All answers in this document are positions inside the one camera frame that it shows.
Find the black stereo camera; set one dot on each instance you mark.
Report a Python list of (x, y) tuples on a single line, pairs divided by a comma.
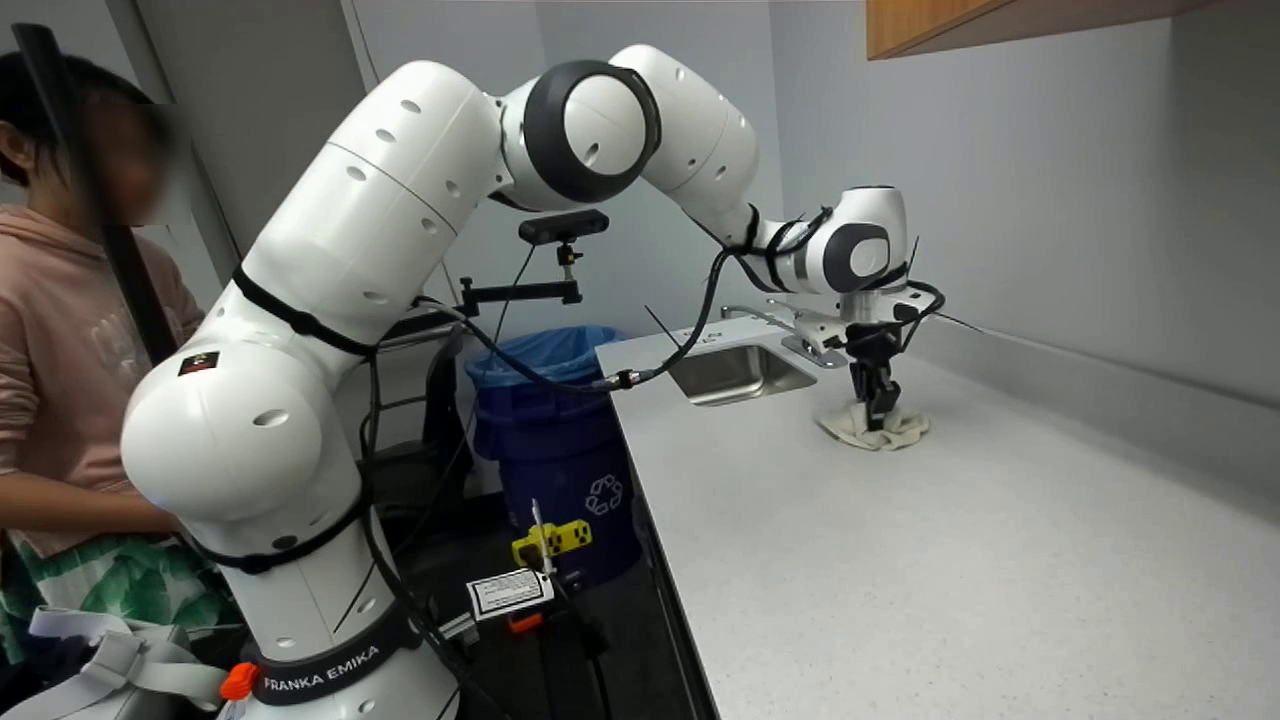
[(561, 224)]

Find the black slanted pole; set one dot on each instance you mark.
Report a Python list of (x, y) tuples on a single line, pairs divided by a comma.
[(124, 281)]

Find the orange round knob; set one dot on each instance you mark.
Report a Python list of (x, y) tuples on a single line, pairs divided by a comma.
[(239, 681)]

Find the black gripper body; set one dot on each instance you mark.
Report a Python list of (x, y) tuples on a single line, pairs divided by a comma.
[(879, 348)]

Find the cream cleaning cloth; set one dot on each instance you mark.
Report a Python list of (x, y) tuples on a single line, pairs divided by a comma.
[(853, 433)]

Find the blue recycling bin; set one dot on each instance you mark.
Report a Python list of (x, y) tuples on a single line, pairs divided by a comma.
[(553, 442)]

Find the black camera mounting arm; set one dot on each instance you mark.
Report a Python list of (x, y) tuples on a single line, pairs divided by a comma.
[(522, 288)]

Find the white speckled rod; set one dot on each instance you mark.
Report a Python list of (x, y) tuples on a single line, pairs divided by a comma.
[(536, 514)]

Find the orange and black clamp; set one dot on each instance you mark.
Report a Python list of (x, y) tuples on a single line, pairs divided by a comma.
[(527, 622)]

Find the chrome faucet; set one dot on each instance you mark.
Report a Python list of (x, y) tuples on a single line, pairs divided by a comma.
[(812, 348)]

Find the steel sink basin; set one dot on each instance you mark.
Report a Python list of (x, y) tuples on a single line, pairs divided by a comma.
[(743, 373)]

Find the white printed label card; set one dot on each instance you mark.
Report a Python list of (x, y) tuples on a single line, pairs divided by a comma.
[(510, 592)]

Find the green patterned fabric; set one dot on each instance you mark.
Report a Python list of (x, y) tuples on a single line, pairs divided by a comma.
[(105, 587)]

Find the wooden wall cabinet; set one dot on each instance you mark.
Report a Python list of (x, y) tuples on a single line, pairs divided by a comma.
[(961, 20)]

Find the person in pink hoodie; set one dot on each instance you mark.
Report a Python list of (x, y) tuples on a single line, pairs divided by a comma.
[(60, 361)]

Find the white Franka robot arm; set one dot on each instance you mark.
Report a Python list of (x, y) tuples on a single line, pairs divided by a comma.
[(345, 266)]

